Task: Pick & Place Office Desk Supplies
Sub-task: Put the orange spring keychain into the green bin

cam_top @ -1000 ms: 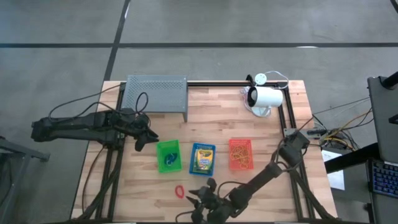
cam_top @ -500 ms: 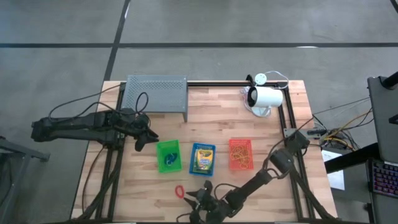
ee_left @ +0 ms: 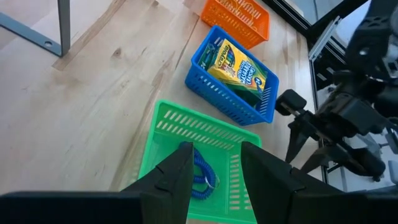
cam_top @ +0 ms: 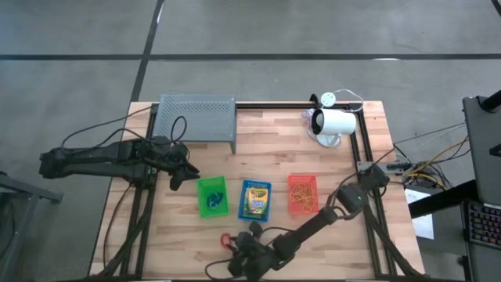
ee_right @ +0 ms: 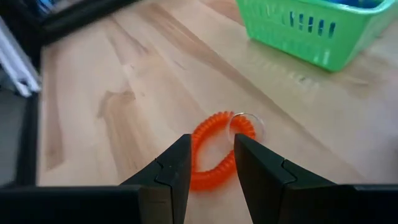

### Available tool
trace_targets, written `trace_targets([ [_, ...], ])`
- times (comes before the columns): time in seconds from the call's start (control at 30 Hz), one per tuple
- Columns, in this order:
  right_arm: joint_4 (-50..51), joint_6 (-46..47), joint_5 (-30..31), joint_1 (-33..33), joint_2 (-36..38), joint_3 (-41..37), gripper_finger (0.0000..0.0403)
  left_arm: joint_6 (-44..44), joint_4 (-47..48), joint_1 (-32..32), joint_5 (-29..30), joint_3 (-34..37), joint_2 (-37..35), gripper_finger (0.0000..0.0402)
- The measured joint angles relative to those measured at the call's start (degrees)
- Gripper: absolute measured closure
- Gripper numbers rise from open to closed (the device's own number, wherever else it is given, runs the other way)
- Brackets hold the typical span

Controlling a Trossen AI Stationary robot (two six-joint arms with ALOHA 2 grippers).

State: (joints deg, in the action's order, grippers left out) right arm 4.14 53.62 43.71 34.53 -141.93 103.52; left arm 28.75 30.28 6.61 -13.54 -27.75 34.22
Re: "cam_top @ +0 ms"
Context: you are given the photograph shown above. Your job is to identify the yellow cable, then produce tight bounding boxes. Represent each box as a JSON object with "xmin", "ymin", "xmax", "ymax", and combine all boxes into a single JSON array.
[{"xmin": 406, "ymin": 136, "xmax": 469, "ymax": 189}]

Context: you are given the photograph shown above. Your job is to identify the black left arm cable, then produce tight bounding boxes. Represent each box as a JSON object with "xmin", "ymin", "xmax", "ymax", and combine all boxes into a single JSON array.
[{"xmin": 60, "ymin": 105, "xmax": 189, "ymax": 152}]

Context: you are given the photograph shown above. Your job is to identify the grey laptop backlit keyboard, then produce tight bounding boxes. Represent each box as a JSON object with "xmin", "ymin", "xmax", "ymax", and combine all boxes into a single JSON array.
[{"xmin": 461, "ymin": 96, "xmax": 501, "ymax": 251}]

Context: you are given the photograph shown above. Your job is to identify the white round puck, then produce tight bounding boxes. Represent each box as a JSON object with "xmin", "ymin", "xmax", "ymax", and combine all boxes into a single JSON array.
[{"xmin": 319, "ymin": 92, "xmax": 337, "ymax": 108}]

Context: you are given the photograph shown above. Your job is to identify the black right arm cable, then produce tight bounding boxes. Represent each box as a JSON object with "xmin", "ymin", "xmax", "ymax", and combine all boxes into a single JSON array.
[{"xmin": 204, "ymin": 258, "xmax": 236, "ymax": 281}]

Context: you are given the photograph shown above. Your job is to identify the grey base plate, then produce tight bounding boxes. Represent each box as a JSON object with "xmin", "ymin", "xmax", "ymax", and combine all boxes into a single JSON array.
[{"xmin": 356, "ymin": 160, "xmax": 380, "ymax": 174}]

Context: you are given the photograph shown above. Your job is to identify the grey perforated metal shelf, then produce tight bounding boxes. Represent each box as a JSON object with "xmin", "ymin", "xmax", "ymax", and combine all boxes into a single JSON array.
[{"xmin": 151, "ymin": 93, "xmax": 238, "ymax": 155}]

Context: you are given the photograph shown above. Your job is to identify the green plastic basket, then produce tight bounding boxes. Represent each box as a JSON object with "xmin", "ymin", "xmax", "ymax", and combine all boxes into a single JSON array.
[{"xmin": 196, "ymin": 175, "xmax": 231, "ymax": 219}]

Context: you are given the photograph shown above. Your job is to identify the blue plastic basket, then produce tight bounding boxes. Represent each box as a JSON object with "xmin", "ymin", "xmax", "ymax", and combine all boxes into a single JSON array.
[{"xmin": 237, "ymin": 179, "xmax": 273, "ymax": 223}]

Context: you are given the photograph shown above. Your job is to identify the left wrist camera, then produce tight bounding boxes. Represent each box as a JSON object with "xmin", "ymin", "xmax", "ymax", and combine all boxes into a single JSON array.
[{"xmin": 171, "ymin": 140, "xmax": 191, "ymax": 157}]

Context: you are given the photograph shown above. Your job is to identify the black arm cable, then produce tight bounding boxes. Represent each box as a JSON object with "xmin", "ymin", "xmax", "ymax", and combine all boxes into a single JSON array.
[
  {"xmin": 60, "ymin": 105, "xmax": 189, "ymax": 152},
  {"xmin": 204, "ymin": 258, "xmax": 236, "ymax": 281}
]

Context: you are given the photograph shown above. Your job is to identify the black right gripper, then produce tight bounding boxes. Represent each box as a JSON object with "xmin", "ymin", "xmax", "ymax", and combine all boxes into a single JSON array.
[{"xmin": 225, "ymin": 233, "xmax": 281, "ymax": 281}]

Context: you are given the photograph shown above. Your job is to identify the orange plastic basket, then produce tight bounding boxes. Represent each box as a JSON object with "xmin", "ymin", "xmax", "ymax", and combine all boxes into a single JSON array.
[{"xmin": 287, "ymin": 174, "xmax": 320, "ymax": 215}]

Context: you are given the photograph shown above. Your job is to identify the white paper sheet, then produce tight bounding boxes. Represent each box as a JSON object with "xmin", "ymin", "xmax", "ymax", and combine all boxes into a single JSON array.
[{"xmin": 404, "ymin": 187, "xmax": 435, "ymax": 240}]

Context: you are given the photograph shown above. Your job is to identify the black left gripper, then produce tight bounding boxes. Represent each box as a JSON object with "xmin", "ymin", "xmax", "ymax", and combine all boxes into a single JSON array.
[{"xmin": 156, "ymin": 154, "xmax": 201, "ymax": 192}]

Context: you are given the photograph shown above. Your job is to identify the yellow crayon box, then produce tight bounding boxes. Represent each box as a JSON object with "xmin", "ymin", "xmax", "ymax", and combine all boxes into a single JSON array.
[{"xmin": 242, "ymin": 186, "xmax": 271, "ymax": 219}]

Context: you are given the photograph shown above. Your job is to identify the black pole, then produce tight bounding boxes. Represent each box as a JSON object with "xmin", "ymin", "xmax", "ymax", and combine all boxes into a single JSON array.
[{"xmin": 479, "ymin": 89, "xmax": 501, "ymax": 114}]

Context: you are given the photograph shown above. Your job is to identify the black desk beam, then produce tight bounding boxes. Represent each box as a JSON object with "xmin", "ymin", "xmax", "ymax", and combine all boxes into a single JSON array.
[{"xmin": 408, "ymin": 179, "xmax": 478, "ymax": 219}]

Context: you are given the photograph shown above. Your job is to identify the grey metal stand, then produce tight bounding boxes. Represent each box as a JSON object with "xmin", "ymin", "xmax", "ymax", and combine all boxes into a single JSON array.
[{"xmin": 0, "ymin": 171, "xmax": 64, "ymax": 282}]

